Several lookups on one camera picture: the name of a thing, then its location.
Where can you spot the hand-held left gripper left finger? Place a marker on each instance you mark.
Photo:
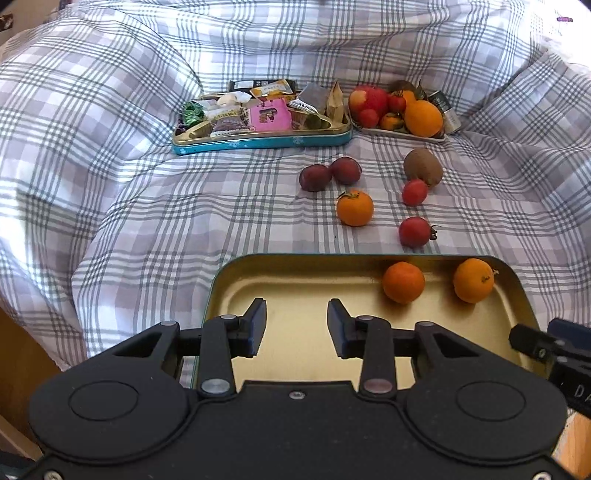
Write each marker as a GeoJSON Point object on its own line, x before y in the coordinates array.
{"type": "Point", "coordinates": [256, 323]}

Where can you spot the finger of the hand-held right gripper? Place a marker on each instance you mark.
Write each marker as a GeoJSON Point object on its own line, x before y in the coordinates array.
{"type": "Point", "coordinates": [572, 330]}
{"type": "Point", "coordinates": [531, 344]}

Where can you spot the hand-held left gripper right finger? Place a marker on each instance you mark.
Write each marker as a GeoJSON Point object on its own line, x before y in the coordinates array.
{"type": "Point", "coordinates": [337, 327]}

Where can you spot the gold tin tray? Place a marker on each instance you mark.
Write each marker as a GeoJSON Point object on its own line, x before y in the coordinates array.
{"type": "Point", "coordinates": [300, 286]}

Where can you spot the small deep orange mandarin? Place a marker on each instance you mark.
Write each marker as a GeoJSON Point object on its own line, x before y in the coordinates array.
{"type": "Point", "coordinates": [403, 282]}

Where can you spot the yellow-orange orange with stem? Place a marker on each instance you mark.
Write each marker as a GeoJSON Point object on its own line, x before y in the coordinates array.
{"type": "Point", "coordinates": [473, 280]}

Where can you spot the red tomato with stem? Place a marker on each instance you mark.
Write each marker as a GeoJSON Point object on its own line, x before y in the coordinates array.
{"type": "Point", "coordinates": [414, 232]}

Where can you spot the mandarin with green stem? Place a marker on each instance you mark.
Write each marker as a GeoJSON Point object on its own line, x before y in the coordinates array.
{"type": "Point", "coordinates": [355, 210]}

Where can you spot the dark red plum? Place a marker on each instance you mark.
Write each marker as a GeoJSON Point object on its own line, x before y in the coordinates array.
{"type": "Point", "coordinates": [346, 170]}
{"type": "Point", "coordinates": [315, 178]}

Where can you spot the red tomato without stem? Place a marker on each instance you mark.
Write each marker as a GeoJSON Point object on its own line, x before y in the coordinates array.
{"type": "Point", "coordinates": [414, 193]}

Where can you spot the grey plaid blanket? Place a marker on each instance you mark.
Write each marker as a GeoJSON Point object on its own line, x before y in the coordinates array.
{"type": "Point", "coordinates": [138, 207]}

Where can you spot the teal snack tin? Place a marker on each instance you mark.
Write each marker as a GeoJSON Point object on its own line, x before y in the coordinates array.
{"type": "Point", "coordinates": [258, 142]}

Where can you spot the brown kiwi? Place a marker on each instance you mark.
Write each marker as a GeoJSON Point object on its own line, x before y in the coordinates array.
{"type": "Point", "coordinates": [422, 165]}

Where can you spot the white fruit plate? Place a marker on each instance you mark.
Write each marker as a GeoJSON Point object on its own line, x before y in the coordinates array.
{"type": "Point", "coordinates": [383, 133]}

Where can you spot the pink snack packet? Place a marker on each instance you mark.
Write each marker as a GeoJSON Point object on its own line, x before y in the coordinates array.
{"type": "Point", "coordinates": [270, 115]}

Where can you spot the small red tomato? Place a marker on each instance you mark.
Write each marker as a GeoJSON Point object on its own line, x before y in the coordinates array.
{"type": "Point", "coordinates": [397, 102]}
{"type": "Point", "coordinates": [369, 118]}

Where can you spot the small mandarin with leaf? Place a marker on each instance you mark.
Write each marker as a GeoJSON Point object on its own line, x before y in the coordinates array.
{"type": "Point", "coordinates": [390, 122]}

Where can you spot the pile of candy wrappers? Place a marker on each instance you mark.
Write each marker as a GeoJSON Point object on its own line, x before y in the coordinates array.
{"type": "Point", "coordinates": [221, 110]}

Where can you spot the green candy wrapper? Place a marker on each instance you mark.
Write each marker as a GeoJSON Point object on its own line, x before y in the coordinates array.
{"type": "Point", "coordinates": [191, 113]}

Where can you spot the brown paper packet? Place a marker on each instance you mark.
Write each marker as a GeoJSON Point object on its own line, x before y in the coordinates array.
{"type": "Point", "coordinates": [335, 104]}

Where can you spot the large orange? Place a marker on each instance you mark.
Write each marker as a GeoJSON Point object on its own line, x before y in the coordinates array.
{"type": "Point", "coordinates": [424, 119]}

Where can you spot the red and yellow apple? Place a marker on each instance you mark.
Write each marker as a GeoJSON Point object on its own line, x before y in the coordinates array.
{"type": "Point", "coordinates": [371, 99]}

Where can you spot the silver foil packet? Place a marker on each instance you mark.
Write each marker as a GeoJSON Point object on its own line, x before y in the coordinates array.
{"type": "Point", "coordinates": [313, 98]}

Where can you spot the green and white drink can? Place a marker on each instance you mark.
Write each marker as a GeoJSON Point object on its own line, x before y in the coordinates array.
{"type": "Point", "coordinates": [448, 117]}

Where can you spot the black snack packet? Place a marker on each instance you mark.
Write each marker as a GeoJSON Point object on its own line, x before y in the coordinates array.
{"type": "Point", "coordinates": [240, 85]}

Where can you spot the medium orange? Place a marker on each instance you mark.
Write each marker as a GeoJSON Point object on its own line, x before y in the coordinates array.
{"type": "Point", "coordinates": [409, 97]}

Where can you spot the kiwi with leaves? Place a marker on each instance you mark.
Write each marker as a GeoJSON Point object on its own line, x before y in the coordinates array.
{"type": "Point", "coordinates": [404, 85]}

